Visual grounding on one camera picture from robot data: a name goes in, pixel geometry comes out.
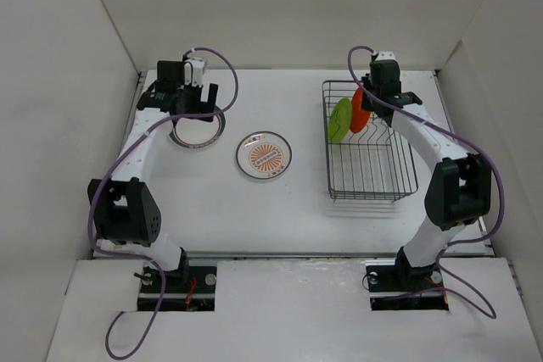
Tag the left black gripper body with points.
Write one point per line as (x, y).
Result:
(181, 91)

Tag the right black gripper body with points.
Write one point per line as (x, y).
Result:
(366, 105)

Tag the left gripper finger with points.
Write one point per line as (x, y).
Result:
(192, 100)
(209, 106)

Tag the white plate teal rim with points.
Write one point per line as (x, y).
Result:
(188, 133)

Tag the lime green plate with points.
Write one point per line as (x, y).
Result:
(339, 121)

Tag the white plate orange sunburst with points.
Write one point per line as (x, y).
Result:
(263, 155)

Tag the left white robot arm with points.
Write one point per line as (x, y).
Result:
(125, 219)

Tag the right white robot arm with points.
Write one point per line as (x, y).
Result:
(459, 189)

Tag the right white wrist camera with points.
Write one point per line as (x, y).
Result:
(383, 55)

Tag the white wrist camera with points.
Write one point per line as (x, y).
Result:
(193, 69)
(383, 55)

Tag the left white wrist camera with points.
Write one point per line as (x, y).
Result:
(193, 69)

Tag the black wire dish rack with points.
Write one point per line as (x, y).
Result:
(374, 164)

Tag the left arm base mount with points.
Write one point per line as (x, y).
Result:
(188, 288)

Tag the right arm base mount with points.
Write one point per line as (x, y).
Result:
(392, 289)

